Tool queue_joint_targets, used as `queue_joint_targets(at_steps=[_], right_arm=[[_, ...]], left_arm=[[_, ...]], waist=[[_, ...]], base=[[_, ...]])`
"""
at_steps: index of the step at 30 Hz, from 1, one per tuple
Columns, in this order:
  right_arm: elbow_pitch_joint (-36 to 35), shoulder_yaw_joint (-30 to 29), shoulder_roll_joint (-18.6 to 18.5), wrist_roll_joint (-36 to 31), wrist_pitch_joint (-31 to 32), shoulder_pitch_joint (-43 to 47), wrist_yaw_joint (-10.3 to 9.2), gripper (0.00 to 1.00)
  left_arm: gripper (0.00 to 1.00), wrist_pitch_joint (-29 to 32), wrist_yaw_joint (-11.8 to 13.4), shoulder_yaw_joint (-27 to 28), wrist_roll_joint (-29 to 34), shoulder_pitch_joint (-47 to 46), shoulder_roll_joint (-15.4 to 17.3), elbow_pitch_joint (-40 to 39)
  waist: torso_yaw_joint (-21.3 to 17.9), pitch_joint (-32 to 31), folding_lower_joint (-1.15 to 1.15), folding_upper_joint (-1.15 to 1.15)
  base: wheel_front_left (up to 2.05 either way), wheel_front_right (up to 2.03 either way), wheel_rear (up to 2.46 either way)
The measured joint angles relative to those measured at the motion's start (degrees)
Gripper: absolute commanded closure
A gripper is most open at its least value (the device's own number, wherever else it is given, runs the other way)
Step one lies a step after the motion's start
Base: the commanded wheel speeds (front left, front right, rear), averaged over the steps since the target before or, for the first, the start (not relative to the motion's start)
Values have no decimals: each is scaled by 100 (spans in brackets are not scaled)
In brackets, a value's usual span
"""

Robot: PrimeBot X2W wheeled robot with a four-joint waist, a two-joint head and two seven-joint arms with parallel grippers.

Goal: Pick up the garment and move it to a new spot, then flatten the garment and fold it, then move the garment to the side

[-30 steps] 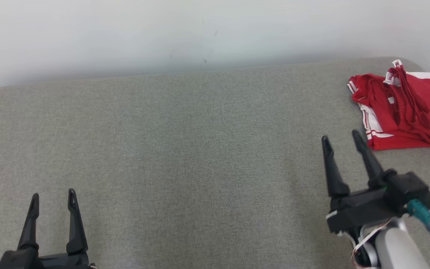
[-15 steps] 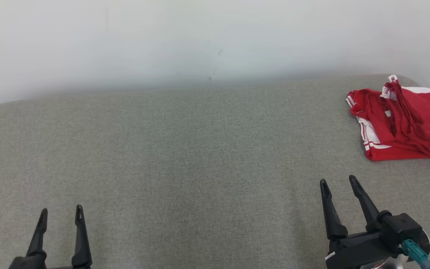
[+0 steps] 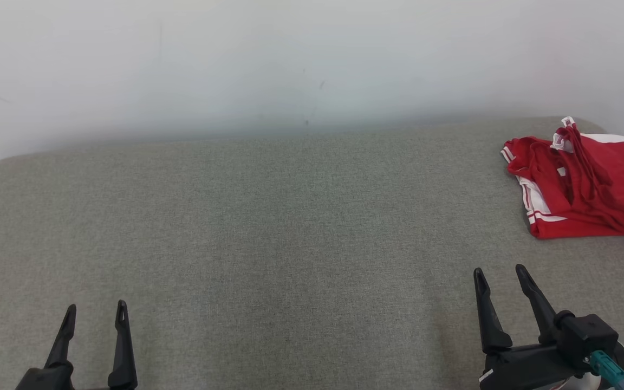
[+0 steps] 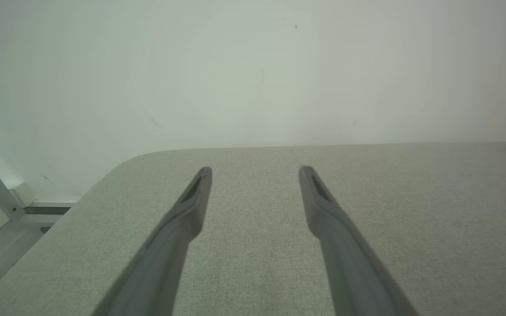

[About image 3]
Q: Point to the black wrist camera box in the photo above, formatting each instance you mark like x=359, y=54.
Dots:
x=588, y=333

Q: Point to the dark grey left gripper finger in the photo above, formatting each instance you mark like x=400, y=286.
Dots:
x=63, y=341
x=123, y=357

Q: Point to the red basketball jersey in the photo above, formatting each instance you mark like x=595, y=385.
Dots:
x=561, y=230

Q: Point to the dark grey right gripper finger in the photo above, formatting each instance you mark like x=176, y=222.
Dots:
x=491, y=325
x=540, y=311

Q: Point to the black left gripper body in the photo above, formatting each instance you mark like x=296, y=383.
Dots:
x=46, y=379

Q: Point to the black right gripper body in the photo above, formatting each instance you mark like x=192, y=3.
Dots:
x=523, y=368

